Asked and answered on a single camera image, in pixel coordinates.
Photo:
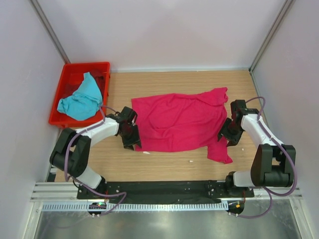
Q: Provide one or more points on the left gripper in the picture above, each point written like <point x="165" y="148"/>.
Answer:
<point x="128" y="144"/>

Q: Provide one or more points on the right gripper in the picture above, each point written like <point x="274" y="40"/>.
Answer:
<point x="233" y="139"/>

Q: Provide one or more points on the pink t-shirt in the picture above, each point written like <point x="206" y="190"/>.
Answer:
<point x="181" y="122"/>

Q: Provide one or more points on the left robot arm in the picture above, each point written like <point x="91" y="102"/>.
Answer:
<point x="72" y="149"/>

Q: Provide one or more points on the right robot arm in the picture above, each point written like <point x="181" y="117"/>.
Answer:
<point x="273" y="167"/>

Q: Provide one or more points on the turquoise t-shirt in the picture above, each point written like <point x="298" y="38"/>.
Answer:
<point x="84" y="102"/>

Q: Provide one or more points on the right round black connector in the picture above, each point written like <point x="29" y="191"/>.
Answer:
<point x="235" y="208"/>

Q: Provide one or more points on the red plastic bin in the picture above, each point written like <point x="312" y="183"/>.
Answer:
<point x="70" y="79"/>

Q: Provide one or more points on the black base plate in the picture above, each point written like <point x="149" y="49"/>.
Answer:
<point x="175" y="192"/>

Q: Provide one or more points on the white slotted cable duct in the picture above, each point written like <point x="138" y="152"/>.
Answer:
<point x="83" y="207"/>

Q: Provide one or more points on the aluminium front rail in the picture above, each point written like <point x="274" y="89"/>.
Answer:
<point x="54" y="191"/>

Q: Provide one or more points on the right aluminium corner post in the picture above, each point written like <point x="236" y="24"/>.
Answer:
<point x="283" y="12"/>

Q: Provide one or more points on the aluminium corner post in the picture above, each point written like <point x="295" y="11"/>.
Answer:
<point x="49" y="29"/>
<point x="283" y="12"/>

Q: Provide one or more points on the left aluminium corner post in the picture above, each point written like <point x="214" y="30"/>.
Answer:
<point x="49" y="29"/>

